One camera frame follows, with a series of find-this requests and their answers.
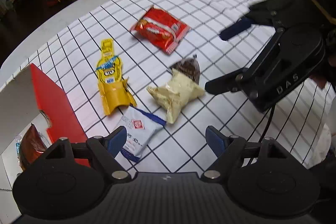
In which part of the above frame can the yellow minion candy pack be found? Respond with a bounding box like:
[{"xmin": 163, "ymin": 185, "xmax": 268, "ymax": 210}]
[{"xmin": 96, "ymin": 38, "xmax": 122, "ymax": 84}]

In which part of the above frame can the light blue snack packet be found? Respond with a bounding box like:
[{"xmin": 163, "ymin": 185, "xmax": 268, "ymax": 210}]
[{"xmin": 15, "ymin": 134, "xmax": 22, "ymax": 159}]

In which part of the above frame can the white blue snack packet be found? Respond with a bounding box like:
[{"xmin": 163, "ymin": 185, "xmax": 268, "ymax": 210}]
[{"xmin": 116, "ymin": 106, "xmax": 166, "ymax": 162}]

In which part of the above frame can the white black grid tablecloth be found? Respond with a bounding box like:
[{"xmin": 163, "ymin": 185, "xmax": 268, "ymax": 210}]
[{"xmin": 18, "ymin": 0, "xmax": 334, "ymax": 173}]

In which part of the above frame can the yellow snack packet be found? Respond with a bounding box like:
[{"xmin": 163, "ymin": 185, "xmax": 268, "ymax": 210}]
[{"xmin": 98, "ymin": 79, "xmax": 137, "ymax": 115}]

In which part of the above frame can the copper brown snack packet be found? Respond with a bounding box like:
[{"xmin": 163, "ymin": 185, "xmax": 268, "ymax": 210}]
[{"xmin": 18, "ymin": 123, "xmax": 52, "ymax": 170}]

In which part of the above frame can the cream snack packet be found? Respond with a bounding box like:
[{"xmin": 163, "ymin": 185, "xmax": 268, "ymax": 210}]
[{"xmin": 146, "ymin": 69, "xmax": 205, "ymax": 124}]

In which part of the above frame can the red snack bag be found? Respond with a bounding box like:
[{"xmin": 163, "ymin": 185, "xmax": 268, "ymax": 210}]
[{"xmin": 130, "ymin": 6, "xmax": 190, "ymax": 55}]

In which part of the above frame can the red and white cardboard box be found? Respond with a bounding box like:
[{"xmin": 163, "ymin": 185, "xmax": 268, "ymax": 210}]
[{"xmin": 0, "ymin": 63, "xmax": 90, "ymax": 204}]

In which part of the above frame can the black cable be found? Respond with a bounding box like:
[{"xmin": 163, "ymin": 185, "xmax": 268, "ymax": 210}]
[{"xmin": 247, "ymin": 105, "xmax": 276, "ymax": 169}]

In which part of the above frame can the dark brown snack packet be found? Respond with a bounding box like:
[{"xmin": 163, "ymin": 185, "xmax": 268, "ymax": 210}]
[{"xmin": 169, "ymin": 55, "xmax": 201, "ymax": 84}]

